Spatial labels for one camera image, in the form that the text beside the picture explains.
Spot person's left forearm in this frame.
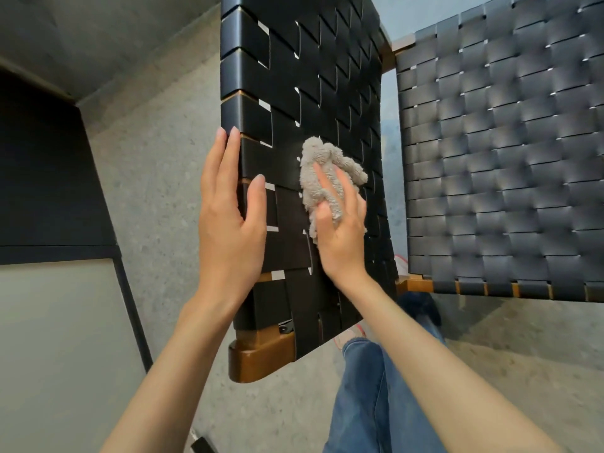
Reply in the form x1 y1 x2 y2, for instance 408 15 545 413
100 295 248 453

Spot person's right hand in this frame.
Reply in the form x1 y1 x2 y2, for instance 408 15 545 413
311 163 370 291

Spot person's left hand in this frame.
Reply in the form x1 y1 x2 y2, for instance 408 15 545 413
198 126 268 303

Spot grey fluffy cleaning cloth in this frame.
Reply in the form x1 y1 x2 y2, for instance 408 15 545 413
299 136 369 240

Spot person's legs in blue jeans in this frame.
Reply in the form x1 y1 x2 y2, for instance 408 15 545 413
322 291 450 453

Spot black woven wooden chair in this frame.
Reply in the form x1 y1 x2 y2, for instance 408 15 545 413
219 0 604 384

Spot small black object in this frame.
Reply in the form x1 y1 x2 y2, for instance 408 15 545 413
190 431 219 453

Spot person's right forearm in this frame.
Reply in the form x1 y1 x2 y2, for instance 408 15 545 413
336 272 564 453

